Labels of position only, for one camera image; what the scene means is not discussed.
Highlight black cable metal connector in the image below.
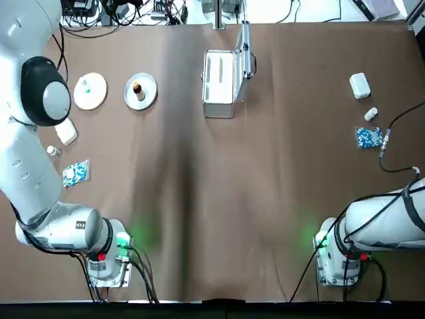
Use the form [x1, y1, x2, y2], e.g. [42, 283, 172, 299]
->
[379, 100, 425, 174]

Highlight silver aluminium medical kit case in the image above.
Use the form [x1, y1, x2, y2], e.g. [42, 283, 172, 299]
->
[201, 20, 258, 120]

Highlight black plug adapter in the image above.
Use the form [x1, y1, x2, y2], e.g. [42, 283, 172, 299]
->
[112, 2, 131, 17]

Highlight white desk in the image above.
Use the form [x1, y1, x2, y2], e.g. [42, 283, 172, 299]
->
[59, 0, 411, 25]

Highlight white round plate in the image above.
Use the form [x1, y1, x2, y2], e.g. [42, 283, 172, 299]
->
[73, 72, 109, 111]

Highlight white plastic box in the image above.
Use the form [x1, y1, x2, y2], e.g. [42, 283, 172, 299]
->
[54, 117, 79, 146]
[348, 72, 373, 100]

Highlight black arm foot cable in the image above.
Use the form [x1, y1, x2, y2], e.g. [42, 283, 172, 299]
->
[341, 256, 388, 303]

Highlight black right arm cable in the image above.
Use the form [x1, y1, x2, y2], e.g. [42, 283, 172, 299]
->
[288, 185, 425, 304]

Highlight aluminium frame post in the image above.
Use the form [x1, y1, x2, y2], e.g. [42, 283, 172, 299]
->
[213, 0, 227, 31]
[406, 0, 425, 31]

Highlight black electronics box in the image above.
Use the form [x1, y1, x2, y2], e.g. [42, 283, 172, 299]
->
[70, 0, 101, 18]

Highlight gray flat pouch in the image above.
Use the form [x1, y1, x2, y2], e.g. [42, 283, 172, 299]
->
[365, 0, 400, 19]

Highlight gray round plate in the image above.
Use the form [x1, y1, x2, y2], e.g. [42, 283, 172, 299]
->
[124, 72, 159, 111]

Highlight blue capsule bag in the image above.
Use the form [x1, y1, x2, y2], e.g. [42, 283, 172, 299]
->
[355, 125, 384, 151]
[61, 158, 92, 188]

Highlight black remote control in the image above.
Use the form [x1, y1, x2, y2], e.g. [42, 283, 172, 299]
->
[351, 0, 377, 21]

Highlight black usb hub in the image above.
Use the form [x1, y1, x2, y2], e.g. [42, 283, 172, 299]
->
[150, 0, 167, 19]

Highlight brown iodophor bottle orange cap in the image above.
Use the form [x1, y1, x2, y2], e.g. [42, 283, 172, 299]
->
[132, 80, 147, 102]

